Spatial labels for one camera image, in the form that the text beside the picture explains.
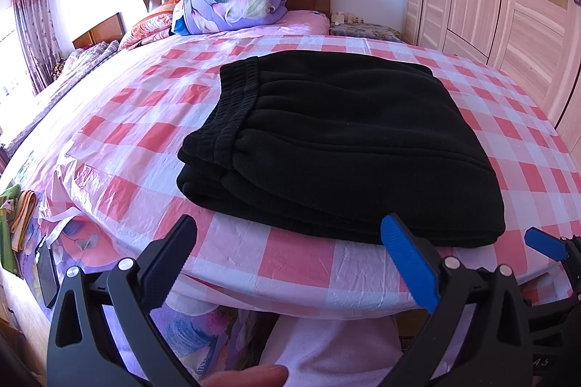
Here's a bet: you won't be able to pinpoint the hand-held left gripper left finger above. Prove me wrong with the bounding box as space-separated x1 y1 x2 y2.
45 213 200 387

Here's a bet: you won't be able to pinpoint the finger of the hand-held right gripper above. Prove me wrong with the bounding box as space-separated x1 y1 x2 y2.
523 227 581 279

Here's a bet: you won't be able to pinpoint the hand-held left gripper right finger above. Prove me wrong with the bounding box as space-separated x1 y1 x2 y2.
380 212 533 387

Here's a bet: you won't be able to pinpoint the black pants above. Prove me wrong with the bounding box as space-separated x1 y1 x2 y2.
177 50 507 248

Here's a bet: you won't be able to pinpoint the person's left hand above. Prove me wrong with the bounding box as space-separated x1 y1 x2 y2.
200 363 289 387

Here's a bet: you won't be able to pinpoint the black smartphone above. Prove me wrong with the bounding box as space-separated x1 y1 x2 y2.
35 235 61 308

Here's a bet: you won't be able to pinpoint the person's pale pink clothing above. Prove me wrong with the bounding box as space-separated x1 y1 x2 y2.
259 312 402 387

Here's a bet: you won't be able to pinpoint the pink checked plastic bed cover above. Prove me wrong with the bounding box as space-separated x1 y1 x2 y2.
38 34 581 319

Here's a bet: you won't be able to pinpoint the orange cloth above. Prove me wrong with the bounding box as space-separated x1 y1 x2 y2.
11 190 39 252

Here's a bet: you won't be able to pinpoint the green cloth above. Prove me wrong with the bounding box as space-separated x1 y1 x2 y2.
0 185 23 279

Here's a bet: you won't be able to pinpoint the grey patterned blanket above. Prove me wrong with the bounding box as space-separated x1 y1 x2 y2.
0 40 119 161

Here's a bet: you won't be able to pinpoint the nightstand with floral cover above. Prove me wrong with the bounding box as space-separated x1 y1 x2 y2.
329 21 405 45

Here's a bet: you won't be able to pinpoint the orange floral pillow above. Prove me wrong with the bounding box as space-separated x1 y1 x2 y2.
119 0 191 51

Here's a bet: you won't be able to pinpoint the light wooden wardrobe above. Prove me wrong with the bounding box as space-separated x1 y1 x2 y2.
402 0 581 152

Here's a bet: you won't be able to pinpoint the bright window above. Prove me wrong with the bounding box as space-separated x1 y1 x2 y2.
0 1 23 97

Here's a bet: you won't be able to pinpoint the maroon patterned curtain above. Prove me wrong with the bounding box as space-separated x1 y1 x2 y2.
10 0 62 97

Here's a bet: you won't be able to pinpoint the purple floral rolled quilt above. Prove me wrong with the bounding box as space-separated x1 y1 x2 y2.
171 0 288 36

